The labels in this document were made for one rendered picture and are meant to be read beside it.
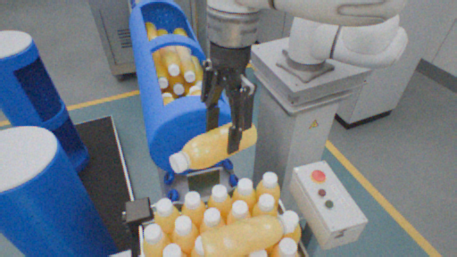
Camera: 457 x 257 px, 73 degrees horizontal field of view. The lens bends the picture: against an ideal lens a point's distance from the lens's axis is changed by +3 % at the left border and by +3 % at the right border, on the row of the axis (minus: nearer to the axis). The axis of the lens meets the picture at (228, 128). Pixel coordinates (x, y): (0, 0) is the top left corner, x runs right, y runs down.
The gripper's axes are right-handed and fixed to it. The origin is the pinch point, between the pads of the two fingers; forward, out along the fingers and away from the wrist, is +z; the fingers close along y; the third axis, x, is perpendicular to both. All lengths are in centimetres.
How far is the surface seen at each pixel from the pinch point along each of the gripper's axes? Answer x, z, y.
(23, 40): -13, 24, -136
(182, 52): 29, 10, -61
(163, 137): -2.0, 15.4, -22.6
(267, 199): 9.5, 20.0, 8.8
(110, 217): -5, 115, -86
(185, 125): 3.7, 11.9, -20.2
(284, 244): 4.0, 21.3, 19.6
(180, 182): 3.6, 37.3, -22.8
